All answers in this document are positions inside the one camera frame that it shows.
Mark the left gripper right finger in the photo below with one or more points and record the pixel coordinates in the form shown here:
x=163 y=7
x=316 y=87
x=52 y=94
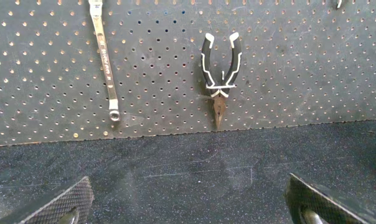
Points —
x=315 y=199

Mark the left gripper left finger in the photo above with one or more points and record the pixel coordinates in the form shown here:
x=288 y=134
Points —
x=73 y=199

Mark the black and white pliers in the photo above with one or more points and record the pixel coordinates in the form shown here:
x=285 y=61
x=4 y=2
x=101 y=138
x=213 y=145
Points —
x=219 y=107

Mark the wrench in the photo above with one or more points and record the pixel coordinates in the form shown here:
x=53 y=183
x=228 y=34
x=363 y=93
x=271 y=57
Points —
x=104 y=65

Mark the black pegboard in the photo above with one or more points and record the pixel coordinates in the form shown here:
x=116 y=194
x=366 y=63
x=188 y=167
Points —
x=300 y=62

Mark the metal hook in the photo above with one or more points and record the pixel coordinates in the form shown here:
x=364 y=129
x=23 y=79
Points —
x=339 y=3
x=220 y=86

